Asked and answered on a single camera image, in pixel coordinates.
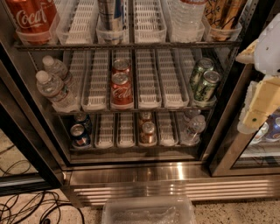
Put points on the rear blue pepsi can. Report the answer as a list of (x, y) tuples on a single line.
[(84, 119)]

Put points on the right fridge glass door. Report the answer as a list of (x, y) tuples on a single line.
[(235, 155)]

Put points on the front small water bottle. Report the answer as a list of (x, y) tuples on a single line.
[(56, 91)]

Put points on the gold black tall can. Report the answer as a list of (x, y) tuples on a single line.
[(221, 19)]

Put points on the rear small water bottle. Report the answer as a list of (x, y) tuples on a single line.
[(59, 68)]

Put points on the small water bottle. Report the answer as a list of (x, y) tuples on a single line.
[(56, 91), (59, 68)]

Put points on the red coke can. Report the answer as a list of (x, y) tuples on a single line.
[(121, 66), (121, 91)]

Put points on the front green soda can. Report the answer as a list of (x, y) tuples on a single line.
[(206, 88)]

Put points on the green soda can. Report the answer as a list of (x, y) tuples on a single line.
[(201, 66), (206, 88)]

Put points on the rear red coke can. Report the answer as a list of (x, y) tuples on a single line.
[(121, 66)]

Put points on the silver blue redbull can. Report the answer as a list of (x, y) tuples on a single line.
[(111, 13)]

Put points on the large red coca-cola can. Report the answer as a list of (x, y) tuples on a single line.
[(35, 20)]

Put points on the clear plastic bin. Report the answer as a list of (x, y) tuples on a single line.
[(149, 210)]

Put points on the large clear water bottle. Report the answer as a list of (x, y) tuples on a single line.
[(186, 20)]

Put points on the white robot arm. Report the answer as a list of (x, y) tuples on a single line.
[(267, 52)]

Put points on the front brown soda can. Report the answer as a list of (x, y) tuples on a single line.
[(147, 134)]

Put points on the middle wire shelf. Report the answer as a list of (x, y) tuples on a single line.
[(132, 110)]

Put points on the bottom shelf water bottle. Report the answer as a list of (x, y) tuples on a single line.
[(195, 124)]

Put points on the brown soda can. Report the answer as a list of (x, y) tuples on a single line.
[(147, 134), (145, 117)]

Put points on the wire shelf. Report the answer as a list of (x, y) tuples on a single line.
[(31, 48), (132, 110)]

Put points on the rear green soda can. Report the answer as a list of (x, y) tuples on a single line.
[(201, 66)]

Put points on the top wire shelf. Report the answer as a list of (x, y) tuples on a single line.
[(31, 48)]

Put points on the front red coke can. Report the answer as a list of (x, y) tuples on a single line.
[(121, 91)]

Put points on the cans behind right door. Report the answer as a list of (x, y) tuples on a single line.
[(269, 132)]

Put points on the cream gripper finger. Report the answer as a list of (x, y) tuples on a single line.
[(247, 55), (262, 99)]

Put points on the open fridge door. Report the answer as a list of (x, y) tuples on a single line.
[(17, 127)]

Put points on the rear brown soda can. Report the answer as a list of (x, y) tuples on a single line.
[(145, 117)]

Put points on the fridge bottom steel grille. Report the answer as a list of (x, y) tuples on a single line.
[(92, 186)]

